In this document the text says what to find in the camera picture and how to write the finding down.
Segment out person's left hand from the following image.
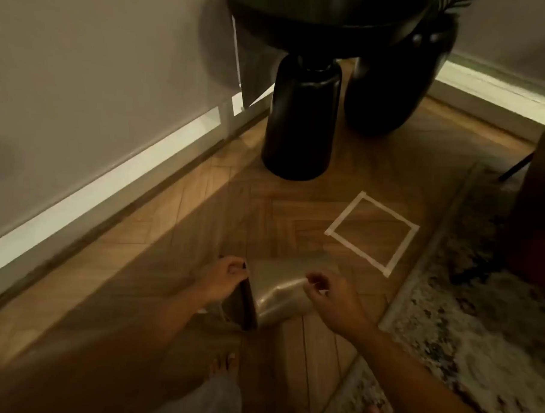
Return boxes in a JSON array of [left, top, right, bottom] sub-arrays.
[[195, 254, 252, 308]]

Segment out person's right hand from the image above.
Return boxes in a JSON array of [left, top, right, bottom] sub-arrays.
[[301, 270, 378, 340]]

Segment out beige trash bin body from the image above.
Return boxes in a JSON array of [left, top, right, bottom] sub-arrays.
[[198, 245, 347, 338]]

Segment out white tape square marking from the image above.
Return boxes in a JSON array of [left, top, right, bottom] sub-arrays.
[[322, 190, 422, 279]]

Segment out person's left forearm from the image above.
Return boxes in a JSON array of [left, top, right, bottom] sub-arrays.
[[0, 282, 215, 413]]

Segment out person's right forearm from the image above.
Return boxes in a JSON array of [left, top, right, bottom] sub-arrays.
[[349, 322, 507, 413]]

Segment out person's left foot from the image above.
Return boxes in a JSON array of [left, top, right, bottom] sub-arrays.
[[207, 350, 240, 383]]

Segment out person's left leg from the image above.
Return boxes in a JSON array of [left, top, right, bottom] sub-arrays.
[[146, 372, 244, 413]]

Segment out patterned grey rug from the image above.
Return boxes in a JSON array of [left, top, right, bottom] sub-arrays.
[[317, 154, 545, 413]]

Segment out black round plant pot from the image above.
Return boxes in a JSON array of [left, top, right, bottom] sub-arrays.
[[342, 8, 460, 140]]

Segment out brown leather chair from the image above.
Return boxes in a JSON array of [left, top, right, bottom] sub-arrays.
[[494, 113, 545, 289]]

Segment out white lit low cabinet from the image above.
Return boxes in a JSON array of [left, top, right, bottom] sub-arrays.
[[0, 0, 282, 322]]

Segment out dark plant leaves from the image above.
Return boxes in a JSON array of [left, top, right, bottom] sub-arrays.
[[438, 0, 479, 15]]

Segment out white window frame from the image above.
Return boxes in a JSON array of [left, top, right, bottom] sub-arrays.
[[431, 48, 545, 144]]

